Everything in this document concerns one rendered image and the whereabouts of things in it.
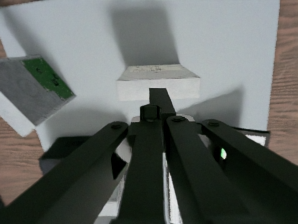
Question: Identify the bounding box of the grey hard drive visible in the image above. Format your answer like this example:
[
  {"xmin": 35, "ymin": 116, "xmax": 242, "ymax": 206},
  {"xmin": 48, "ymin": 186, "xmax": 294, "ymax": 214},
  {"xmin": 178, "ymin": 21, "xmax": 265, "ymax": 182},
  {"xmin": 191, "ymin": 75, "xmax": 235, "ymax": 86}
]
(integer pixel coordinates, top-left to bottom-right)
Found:
[
  {"xmin": 117, "ymin": 64, "xmax": 202, "ymax": 101},
  {"xmin": 94, "ymin": 216, "xmax": 117, "ymax": 224},
  {"xmin": 99, "ymin": 173, "xmax": 126, "ymax": 216},
  {"xmin": 0, "ymin": 55, "xmax": 78, "ymax": 137}
]

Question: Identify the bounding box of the status display panel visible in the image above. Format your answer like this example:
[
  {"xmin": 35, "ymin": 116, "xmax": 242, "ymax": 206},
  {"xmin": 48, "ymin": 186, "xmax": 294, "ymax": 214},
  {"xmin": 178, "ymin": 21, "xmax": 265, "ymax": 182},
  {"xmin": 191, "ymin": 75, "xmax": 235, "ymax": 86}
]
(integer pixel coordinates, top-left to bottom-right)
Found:
[{"xmin": 168, "ymin": 126, "xmax": 272, "ymax": 224}]

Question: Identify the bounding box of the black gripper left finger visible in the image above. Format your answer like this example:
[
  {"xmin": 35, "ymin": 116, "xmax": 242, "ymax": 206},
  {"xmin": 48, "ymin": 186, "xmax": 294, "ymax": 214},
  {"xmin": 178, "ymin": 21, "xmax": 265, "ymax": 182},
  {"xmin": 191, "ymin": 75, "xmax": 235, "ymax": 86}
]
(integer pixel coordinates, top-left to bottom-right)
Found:
[{"xmin": 0, "ymin": 88, "xmax": 167, "ymax": 224}]

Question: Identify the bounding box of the black drive dock housing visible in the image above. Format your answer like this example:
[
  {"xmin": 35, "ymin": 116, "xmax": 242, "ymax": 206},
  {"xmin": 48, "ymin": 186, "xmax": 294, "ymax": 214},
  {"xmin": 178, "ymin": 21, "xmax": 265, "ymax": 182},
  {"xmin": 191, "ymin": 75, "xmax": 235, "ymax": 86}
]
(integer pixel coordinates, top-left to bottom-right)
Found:
[{"xmin": 39, "ymin": 136, "xmax": 92, "ymax": 175}]

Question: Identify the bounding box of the light grey flat mat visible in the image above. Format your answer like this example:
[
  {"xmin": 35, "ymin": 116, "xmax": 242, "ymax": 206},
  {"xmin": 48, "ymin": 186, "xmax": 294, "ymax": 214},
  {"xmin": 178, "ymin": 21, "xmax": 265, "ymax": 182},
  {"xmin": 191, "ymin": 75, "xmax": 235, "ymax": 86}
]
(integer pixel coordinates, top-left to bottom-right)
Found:
[{"xmin": 0, "ymin": 0, "xmax": 280, "ymax": 152}]

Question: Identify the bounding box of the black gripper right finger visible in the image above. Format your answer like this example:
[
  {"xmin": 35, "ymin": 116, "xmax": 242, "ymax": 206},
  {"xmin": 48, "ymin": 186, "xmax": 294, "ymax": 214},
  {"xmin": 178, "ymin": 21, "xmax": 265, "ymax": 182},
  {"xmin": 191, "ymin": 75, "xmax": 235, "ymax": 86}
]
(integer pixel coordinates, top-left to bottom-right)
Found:
[{"xmin": 158, "ymin": 88, "xmax": 298, "ymax": 224}]

